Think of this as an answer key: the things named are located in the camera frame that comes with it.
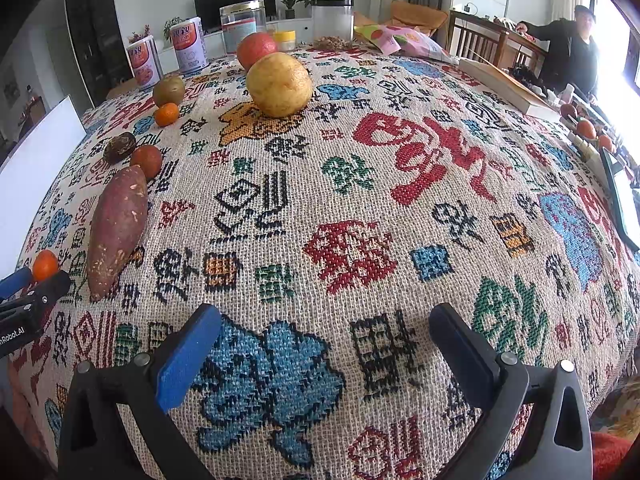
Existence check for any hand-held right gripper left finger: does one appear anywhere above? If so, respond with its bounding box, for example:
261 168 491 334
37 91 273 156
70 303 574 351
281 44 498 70
57 303 223 480

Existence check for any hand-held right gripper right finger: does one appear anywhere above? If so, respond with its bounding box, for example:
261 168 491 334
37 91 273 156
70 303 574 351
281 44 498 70
429 303 593 480

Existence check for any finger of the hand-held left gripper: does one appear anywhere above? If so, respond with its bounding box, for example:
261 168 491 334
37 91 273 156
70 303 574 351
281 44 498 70
0 271 73 321
0 267 34 302

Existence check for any small orange mandarin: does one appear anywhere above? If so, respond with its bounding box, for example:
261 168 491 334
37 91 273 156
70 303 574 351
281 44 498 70
31 250 60 282
154 102 180 128

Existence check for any purple sweet potato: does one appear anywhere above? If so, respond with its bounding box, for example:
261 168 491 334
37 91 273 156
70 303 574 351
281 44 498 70
86 165 150 303

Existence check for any dark passion fruit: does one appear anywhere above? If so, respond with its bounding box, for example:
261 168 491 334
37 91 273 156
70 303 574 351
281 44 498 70
103 132 137 165

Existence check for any small red-orange round fruit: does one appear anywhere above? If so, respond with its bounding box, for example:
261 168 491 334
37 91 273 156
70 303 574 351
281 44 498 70
130 144 164 181

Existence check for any brown-green round fruit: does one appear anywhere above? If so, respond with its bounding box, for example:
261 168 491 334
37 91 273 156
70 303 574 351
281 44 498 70
152 74 186 108

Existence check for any large yellow citrus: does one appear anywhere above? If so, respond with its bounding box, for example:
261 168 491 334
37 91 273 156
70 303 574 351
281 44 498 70
245 52 314 119

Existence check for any white board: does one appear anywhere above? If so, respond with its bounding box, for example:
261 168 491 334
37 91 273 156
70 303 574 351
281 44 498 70
0 95 88 281

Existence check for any printed woven tablecloth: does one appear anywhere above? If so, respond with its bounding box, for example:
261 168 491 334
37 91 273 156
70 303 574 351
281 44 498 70
15 42 640 480

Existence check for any cardboard box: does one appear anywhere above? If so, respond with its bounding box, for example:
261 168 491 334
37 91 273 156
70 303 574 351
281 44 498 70
106 76 153 102

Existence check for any dark tablet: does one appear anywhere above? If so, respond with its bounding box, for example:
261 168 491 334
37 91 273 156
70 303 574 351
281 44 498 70
599 147 640 253

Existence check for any left orange-label can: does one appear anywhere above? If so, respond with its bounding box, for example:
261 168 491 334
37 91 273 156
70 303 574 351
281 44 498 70
126 36 162 92

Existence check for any orange-label can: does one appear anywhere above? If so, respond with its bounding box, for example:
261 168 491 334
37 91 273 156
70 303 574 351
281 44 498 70
170 16 209 76
126 36 162 92

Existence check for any wooden tray with fruit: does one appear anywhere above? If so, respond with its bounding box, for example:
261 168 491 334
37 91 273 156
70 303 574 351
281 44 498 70
458 57 562 116

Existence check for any right orange-label can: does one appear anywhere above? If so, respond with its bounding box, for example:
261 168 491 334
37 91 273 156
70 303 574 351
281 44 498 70
170 16 209 76

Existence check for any wooden bench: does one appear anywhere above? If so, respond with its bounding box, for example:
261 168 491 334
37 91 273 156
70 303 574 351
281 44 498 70
446 9 548 81

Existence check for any colourful snack bag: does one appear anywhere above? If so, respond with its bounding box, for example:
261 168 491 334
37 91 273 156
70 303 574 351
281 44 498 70
354 24 458 65

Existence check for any clear glass jar metal lid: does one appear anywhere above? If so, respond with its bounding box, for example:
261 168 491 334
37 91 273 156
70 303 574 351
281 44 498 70
219 0 267 56

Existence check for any black television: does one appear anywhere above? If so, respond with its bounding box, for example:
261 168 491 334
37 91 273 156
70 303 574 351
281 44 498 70
193 0 277 33

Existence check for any pile of nuts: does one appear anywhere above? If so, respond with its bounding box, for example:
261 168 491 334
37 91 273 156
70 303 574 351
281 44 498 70
312 35 358 52

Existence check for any yellow cushion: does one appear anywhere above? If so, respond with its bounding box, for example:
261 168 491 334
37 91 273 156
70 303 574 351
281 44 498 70
389 0 449 45

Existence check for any clear jar black lid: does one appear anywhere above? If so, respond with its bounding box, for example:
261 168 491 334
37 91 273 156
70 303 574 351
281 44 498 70
311 0 355 43

